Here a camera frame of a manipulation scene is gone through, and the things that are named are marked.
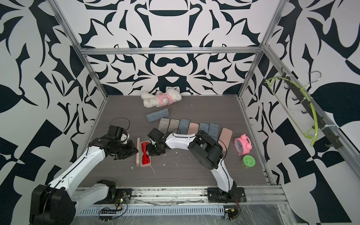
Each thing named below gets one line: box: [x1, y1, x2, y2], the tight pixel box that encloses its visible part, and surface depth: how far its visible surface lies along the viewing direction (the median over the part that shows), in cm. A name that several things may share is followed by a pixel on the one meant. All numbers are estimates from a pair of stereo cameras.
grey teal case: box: [145, 107, 170, 123], surface depth 103 cm
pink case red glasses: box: [135, 137, 152, 168], surface depth 87 cm
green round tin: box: [241, 154, 256, 169], surface depth 83 cm
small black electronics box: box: [224, 208, 239, 221], surface depth 73 cm
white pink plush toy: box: [140, 88, 182, 108], surface depth 110 cm
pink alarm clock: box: [233, 133, 253, 156], surface depth 85 cm
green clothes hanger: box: [264, 76, 320, 147], surface depth 57 cm
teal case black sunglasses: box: [157, 117, 171, 135], surface depth 101 cm
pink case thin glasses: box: [187, 122, 200, 135], surface depth 101 cm
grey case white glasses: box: [176, 118, 190, 135], surface depth 101 cm
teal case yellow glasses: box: [167, 118, 181, 134], surface depth 101 cm
